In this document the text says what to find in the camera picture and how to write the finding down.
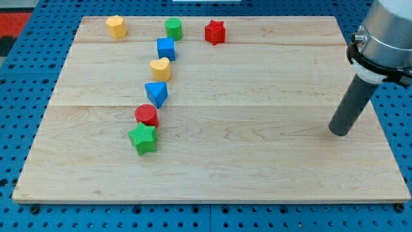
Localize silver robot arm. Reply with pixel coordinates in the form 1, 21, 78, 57
346, 0, 411, 86

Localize wooden board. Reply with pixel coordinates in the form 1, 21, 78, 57
12, 16, 411, 204

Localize green star block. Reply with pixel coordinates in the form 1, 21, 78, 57
128, 122, 158, 156

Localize red star block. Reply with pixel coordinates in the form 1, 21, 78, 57
205, 20, 226, 46

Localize blue triangle block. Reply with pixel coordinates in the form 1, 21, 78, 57
145, 82, 168, 109

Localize red cylinder block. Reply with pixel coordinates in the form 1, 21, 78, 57
135, 104, 159, 128

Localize yellow heart block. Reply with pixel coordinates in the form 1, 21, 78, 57
149, 57, 171, 82

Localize blue cube block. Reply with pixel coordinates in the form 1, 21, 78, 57
156, 37, 176, 61

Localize green cylinder block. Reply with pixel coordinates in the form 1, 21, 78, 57
165, 17, 183, 41

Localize yellow hexagon block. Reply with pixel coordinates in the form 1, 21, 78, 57
106, 15, 127, 39

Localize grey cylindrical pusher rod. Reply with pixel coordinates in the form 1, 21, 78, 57
328, 75, 378, 136

